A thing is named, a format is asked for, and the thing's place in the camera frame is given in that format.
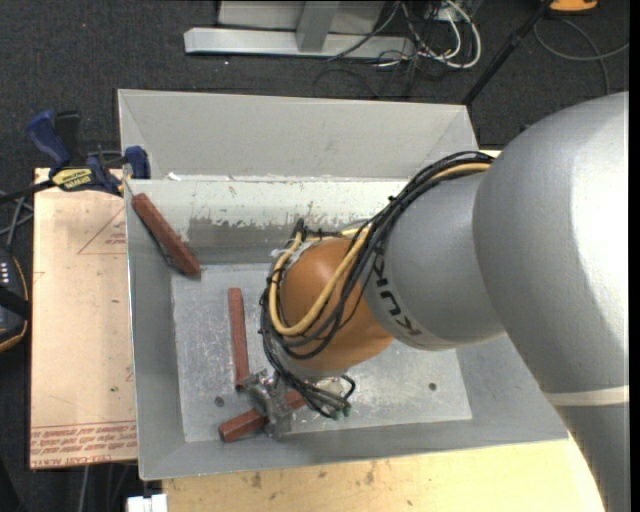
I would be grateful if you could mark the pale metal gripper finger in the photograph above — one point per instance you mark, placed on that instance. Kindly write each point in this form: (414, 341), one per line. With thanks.
(281, 427)
(253, 386)

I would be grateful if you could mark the red-brown flat block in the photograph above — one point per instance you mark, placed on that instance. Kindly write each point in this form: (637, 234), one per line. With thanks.
(238, 335)
(240, 424)
(165, 235)

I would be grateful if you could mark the brown cardboard board red print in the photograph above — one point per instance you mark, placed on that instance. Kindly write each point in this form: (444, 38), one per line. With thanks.
(80, 320)

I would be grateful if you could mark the grey metal bin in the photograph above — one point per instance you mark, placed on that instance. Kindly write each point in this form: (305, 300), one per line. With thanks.
(210, 140)

